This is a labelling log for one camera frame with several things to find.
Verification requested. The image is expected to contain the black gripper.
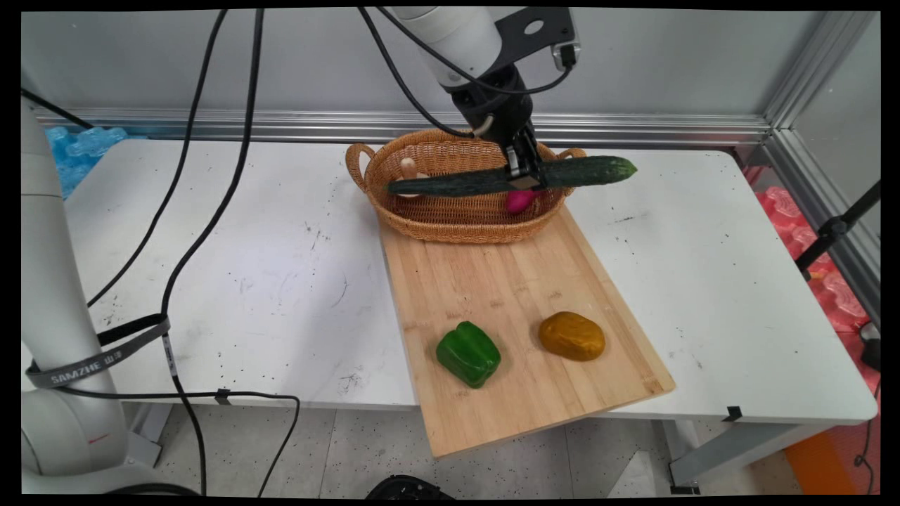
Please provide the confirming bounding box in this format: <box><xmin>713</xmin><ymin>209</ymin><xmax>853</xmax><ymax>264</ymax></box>
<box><xmin>449</xmin><ymin>64</ymin><xmax>548</xmax><ymax>190</ymax></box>

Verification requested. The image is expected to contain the long dark green cucumber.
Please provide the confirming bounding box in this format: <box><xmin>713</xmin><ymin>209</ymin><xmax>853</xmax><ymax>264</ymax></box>
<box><xmin>387</xmin><ymin>155</ymin><xmax>639</xmax><ymax>198</ymax></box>

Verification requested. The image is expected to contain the woven wicker basket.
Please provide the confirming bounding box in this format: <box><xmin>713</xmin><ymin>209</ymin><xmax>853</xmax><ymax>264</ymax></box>
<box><xmin>345</xmin><ymin>129</ymin><xmax>589</xmax><ymax>245</ymax></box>

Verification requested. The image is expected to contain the beige toy mushroom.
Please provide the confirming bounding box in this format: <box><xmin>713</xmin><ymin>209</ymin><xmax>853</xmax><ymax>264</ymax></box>
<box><xmin>398</xmin><ymin>157</ymin><xmax>432</xmax><ymax>199</ymax></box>

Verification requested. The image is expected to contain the wooden cutting board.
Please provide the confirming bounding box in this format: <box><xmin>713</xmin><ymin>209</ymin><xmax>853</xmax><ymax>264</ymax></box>
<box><xmin>378</xmin><ymin>204</ymin><xmax>677</xmax><ymax>460</ymax></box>

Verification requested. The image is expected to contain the brown toy potato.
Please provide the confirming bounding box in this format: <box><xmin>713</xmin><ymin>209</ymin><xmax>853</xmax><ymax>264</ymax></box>
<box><xmin>538</xmin><ymin>311</ymin><xmax>607</xmax><ymax>363</ymax></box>

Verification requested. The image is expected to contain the green toy bell pepper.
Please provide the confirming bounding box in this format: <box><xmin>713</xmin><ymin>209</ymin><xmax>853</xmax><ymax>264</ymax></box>
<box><xmin>435</xmin><ymin>320</ymin><xmax>503</xmax><ymax>389</ymax></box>

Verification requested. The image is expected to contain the black tripod stand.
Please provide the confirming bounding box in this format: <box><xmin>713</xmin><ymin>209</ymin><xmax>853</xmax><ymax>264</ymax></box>
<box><xmin>794</xmin><ymin>181</ymin><xmax>881</xmax><ymax>283</ymax></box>

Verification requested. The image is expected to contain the pink foam mat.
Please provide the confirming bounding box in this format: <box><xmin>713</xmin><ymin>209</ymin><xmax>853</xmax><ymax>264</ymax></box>
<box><xmin>744</xmin><ymin>165</ymin><xmax>881</xmax><ymax>396</ymax></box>

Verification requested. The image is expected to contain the round black floor object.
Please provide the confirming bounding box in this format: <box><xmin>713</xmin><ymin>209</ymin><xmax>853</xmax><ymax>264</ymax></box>
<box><xmin>365</xmin><ymin>474</ymin><xmax>456</xmax><ymax>500</ymax></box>

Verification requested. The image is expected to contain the small black device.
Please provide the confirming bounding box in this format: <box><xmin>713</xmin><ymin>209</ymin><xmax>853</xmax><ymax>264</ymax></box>
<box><xmin>860</xmin><ymin>322</ymin><xmax>881</xmax><ymax>374</ymax></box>

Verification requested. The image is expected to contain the orange floor mat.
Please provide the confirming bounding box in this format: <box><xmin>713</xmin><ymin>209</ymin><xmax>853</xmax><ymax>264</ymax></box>
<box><xmin>783</xmin><ymin>429</ymin><xmax>860</xmax><ymax>497</ymax></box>

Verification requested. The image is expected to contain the blue foam mat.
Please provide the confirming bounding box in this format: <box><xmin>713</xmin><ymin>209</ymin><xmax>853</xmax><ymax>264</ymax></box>
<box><xmin>44</xmin><ymin>124</ymin><xmax>129</xmax><ymax>202</ymax></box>

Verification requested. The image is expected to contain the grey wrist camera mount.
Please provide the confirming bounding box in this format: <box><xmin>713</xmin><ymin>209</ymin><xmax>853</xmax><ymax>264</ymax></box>
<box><xmin>491</xmin><ymin>7</ymin><xmax>582</xmax><ymax>72</ymax></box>

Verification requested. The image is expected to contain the black cable grey plug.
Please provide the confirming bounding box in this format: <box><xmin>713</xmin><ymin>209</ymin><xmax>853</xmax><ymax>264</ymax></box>
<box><xmin>357</xmin><ymin>7</ymin><xmax>495</xmax><ymax>139</ymax></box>

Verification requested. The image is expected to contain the horizontal aluminium frame rail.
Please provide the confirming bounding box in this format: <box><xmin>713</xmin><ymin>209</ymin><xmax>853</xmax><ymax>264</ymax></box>
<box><xmin>34</xmin><ymin>106</ymin><xmax>776</xmax><ymax>149</ymax></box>

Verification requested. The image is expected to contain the long black arm cable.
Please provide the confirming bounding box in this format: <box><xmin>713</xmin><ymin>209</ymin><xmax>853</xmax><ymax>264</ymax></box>
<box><xmin>86</xmin><ymin>8</ymin><xmax>230</xmax><ymax>309</ymax></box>
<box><xmin>160</xmin><ymin>8</ymin><xmax>266</xmax><ymax>497</ymax></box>

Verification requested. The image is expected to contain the aluminium side frame rail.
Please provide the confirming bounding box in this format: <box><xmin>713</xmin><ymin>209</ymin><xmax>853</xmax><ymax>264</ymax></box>
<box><xmin>762</xmin><ymin>129</ymin><xmax>881</xmax><ymax>330</ymax></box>

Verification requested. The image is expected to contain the aluminium frame corner post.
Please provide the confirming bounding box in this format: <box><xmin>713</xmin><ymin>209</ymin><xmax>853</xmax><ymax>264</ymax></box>
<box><xmin>762</xmin><ymin>10</ymin><xmax>880</xmax><ymax>132</ymax></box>

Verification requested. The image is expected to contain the thin black looping cable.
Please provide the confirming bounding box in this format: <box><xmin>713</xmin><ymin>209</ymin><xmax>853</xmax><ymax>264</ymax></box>
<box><xmin>55</xmin><ymin>389</ymin><xmax>302</xmax><ymax>497</ymax></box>

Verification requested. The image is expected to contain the grey table leg frame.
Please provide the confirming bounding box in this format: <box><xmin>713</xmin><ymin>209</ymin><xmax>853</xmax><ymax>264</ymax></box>
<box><xmin>660</xmin><ymin>419</ymin><xmax>839</xmax><ymax>495</ymax></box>

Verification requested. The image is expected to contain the thin black floor cable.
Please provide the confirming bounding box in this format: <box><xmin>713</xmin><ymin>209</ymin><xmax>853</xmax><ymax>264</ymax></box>
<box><xmin>853</xmin><ymin>379</ymin><xmax>881</xmax><ymax>494</ymax></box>

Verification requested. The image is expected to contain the grey black velcro strap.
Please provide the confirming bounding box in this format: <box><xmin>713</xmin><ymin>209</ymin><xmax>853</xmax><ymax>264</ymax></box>
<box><xmin>25</xmin><ymin>313</ymin><xmax>172</xmax><ymax>391</ymax></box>

